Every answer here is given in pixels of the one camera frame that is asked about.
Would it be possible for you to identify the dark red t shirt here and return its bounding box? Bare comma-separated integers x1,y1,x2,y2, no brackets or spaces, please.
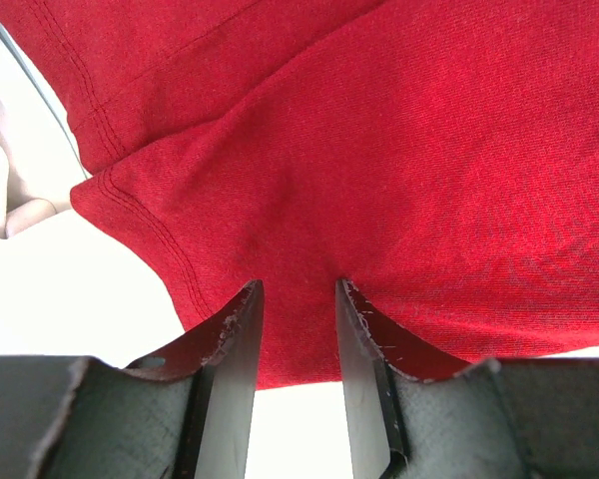
0,1,599,388

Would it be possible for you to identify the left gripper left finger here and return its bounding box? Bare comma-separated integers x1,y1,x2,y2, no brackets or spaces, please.
0,280,264,478

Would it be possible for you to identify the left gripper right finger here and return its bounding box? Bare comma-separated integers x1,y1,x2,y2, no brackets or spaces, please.
335,279,599,478

